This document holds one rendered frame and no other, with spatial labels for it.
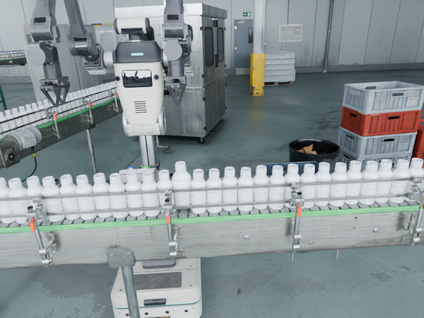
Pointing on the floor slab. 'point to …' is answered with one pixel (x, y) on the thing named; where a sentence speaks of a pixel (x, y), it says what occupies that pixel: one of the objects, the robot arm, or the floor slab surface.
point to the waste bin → (319, 145)
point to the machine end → (207, 57)
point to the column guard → (257, 74)
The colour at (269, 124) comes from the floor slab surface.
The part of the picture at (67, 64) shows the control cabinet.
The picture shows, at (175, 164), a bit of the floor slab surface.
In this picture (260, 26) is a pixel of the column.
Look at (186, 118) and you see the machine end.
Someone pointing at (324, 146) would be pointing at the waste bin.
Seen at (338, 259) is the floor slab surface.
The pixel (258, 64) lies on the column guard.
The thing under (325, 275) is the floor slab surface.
